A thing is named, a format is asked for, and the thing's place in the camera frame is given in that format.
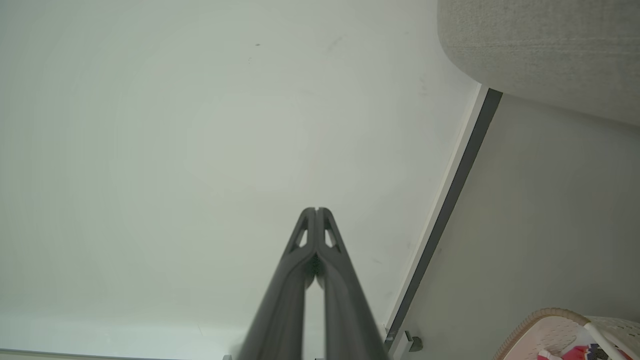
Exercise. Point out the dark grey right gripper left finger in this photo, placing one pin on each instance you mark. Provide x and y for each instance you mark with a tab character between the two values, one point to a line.
280	310

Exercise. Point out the white plastic laundry basket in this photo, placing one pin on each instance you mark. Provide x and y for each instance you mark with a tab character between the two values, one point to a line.
550	330

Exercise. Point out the dark patterned garment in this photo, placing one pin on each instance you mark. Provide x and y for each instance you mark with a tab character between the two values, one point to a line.
599	353

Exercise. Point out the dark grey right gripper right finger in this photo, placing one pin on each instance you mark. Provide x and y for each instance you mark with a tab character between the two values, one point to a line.
347	310

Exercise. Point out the red and white garment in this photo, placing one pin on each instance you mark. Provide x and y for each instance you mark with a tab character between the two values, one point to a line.
574	353

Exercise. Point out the grey fabric sofa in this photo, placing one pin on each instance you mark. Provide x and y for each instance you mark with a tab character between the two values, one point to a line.
550	40

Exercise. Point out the black partition base strip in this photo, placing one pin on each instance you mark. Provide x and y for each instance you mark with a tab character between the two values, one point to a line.
450	200

